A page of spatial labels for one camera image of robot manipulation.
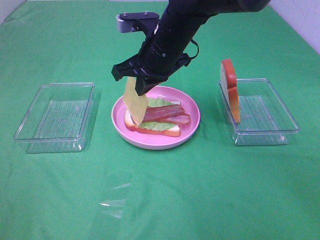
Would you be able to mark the bacon strip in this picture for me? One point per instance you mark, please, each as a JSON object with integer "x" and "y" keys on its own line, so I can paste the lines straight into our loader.
{"x": 181, "y": 119}
{"x": 153, "y": 114}

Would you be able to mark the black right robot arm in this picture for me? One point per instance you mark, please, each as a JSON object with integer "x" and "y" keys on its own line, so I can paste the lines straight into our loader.
{"x": 167, "y": 35}

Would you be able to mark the yellow cheese slice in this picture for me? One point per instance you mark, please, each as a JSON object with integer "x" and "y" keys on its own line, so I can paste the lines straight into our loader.
{"x": 137, "y": 105}

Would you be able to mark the clear plastic tray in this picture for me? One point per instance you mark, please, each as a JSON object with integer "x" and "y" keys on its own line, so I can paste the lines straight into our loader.
{"x": 265, "y": 120}
{"x": 58, "y": 119}

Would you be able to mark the clear plastic tray right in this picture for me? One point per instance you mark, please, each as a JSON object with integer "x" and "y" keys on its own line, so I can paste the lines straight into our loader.
{"x": 265, "y": 120}

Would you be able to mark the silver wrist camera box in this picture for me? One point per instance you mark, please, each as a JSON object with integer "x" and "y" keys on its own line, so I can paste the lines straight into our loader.
{"x": 137, "y": 22}

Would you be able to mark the toast bread slice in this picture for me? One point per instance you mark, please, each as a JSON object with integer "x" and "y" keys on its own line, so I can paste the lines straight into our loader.
{"x": 228, "y": 81}
{"x": 132, "y": 126}

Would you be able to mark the clear plastic film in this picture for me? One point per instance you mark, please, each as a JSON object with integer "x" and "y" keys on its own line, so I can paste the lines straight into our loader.
{"x": 115, "y": 194}

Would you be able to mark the clear plastic tray left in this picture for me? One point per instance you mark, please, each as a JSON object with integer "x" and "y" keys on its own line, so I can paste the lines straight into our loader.
{"x": 58, "y": 119}

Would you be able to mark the pink round plate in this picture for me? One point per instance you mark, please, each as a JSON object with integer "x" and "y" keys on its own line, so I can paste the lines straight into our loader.
{"x": 158, "y": 141}

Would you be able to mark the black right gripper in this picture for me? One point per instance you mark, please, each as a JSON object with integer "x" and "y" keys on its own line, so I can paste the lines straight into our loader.
{"x": 151, "y": 66}

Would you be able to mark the green lettuce leaf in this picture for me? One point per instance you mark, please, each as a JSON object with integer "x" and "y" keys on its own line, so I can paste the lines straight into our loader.
{"x": 154, "y": 125}

